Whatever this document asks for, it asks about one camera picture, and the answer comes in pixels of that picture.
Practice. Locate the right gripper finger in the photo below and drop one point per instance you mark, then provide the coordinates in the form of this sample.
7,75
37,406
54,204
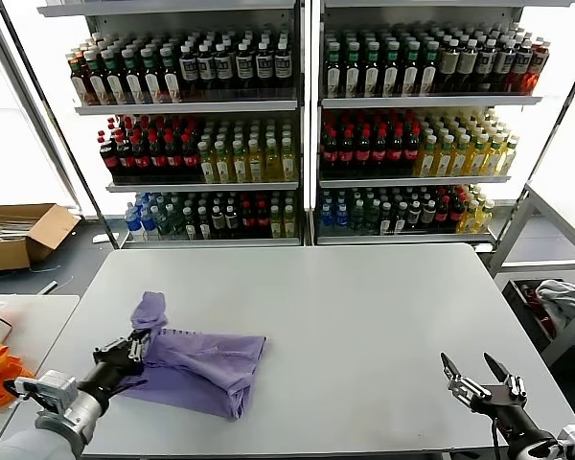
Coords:
467,387
516,385

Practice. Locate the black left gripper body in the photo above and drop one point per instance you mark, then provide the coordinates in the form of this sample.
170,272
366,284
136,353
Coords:
115,366

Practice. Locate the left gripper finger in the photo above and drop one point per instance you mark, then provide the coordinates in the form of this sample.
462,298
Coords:
134,345
146,346

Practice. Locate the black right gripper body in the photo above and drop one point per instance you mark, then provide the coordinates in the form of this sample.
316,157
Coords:
503,407

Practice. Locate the purple printed T-shirt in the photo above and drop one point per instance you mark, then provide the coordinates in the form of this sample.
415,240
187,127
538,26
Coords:
211,364

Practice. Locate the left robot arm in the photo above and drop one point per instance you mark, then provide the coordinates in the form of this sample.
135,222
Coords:
76,417

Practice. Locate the black storage bin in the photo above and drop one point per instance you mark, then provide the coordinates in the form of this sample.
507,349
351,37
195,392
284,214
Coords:
517,306

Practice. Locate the red crumpled garment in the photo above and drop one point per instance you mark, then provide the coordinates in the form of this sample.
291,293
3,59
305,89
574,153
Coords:
531,293

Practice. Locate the grey white crumpled cloth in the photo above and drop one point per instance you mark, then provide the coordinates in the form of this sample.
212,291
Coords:
560,302

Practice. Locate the short metal strip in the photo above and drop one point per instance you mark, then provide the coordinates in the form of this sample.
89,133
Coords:
48,286

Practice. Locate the blue water bottle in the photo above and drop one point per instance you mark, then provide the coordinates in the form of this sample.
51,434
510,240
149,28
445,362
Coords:
341,218
131,221
147,220
327,216

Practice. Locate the green drink bottle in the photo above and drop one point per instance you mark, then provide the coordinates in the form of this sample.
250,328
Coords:
358,215
163,220
176,220
373,215

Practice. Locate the small white floor object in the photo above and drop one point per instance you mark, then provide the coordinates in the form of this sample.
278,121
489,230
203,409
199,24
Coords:
484,247

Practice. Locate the open cardboard box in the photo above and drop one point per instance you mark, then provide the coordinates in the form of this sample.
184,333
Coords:
9,251

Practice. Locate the cola bottle red cap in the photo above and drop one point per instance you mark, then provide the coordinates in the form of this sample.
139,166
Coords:
412,151
381,152
249,218
330,153
190,158
174,160
347,153
109,160
397,152
443,211
124,160
364,153
263,218
457,208
141,160
157,160

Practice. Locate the yellow juice bottle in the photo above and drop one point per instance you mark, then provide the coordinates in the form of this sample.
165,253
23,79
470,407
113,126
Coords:
461,158
477,157
429,158
240,165
484,215
469,218
272,163
290,221
445,158
208,165
277,223
255,165
289,163
493,157
509,155
224,165

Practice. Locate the white plastic strips bundle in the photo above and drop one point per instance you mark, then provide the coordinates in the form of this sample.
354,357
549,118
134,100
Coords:
9,229

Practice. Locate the grey metal shelving unit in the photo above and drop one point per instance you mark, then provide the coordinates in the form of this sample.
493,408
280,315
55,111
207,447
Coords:
431,101
187,109

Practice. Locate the brown tea bottle green cap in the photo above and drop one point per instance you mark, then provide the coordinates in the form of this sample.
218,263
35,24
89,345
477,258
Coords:
353,69
392,69
171,74
133,74
96,76
373,69
430,67
334,69
114,76
411,69
152,74

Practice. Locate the reddish tea bottle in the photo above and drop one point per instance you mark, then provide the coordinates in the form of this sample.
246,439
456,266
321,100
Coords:
79,79
539,62

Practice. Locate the dark bottle blue white label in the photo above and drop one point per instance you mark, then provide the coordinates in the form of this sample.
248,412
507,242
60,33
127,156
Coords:
521,64
245,64
486,62
207,67
504,62
282,64
264,64
225,67
190,67

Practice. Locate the dark bottle beige label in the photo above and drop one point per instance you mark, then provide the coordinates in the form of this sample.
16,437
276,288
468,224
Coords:
467,62
449,62

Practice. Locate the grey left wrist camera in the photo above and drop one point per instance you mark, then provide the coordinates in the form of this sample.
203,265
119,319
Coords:
60,388

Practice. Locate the grey metal rack frame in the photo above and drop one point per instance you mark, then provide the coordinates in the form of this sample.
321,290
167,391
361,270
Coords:
510,235

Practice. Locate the black metal frame post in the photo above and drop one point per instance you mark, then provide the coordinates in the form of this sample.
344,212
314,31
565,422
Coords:
56,120
556,128

